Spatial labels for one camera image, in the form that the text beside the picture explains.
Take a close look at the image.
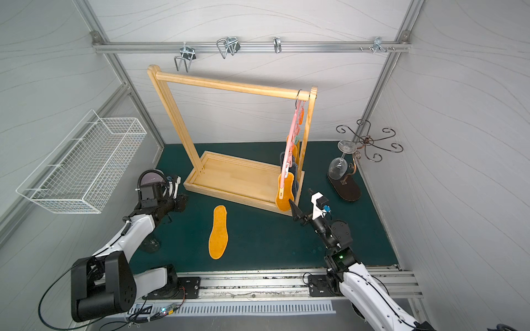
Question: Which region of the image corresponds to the metal glass holder stand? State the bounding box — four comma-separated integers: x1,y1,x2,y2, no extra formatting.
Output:
327,119,404,203

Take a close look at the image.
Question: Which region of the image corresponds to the dark grey insole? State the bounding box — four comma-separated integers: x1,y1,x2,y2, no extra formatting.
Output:
289,161,300,197

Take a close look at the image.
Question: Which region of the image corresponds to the metal hook clip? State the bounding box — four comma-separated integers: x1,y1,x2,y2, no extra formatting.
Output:
216,37,241,59
359,37,395,54
273,37,282,54
174,44,197,73

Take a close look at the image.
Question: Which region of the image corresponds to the purple bowl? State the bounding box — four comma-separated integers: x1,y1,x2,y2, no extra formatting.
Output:
139,171,167,187

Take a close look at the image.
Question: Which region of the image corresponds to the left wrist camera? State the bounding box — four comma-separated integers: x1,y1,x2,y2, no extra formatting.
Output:
167,176,181,199

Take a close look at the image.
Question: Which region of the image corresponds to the clear plastic cup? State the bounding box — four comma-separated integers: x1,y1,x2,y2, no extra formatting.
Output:
139,234,161,254

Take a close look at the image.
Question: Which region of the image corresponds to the wooden clothes rack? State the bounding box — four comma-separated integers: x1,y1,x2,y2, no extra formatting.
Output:
147,65,317,215

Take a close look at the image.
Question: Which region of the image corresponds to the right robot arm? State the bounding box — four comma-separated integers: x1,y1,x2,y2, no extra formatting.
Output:
289,196,433,330

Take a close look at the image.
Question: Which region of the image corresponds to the aluminium top rail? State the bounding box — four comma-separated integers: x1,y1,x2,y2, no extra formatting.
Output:
92,37,412,55

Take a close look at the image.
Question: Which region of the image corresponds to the white wire basket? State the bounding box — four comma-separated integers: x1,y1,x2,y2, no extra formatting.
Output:
16,110,146,214

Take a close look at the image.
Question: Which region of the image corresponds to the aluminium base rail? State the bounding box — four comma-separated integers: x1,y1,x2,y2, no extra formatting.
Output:
177,266,423,301

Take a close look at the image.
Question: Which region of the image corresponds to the wine glass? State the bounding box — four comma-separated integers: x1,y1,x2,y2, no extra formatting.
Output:
328,140,357,180

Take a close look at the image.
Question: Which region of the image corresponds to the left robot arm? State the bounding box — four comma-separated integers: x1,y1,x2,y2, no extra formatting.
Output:
70,170,190,322

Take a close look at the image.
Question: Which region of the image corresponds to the pink plastic hanger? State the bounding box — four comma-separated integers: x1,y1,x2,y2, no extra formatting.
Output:
279,90,303,199

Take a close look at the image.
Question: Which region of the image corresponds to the yellow insole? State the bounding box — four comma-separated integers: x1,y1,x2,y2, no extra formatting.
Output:
283,134,301,167
275,172,295,212
208,205,229,260

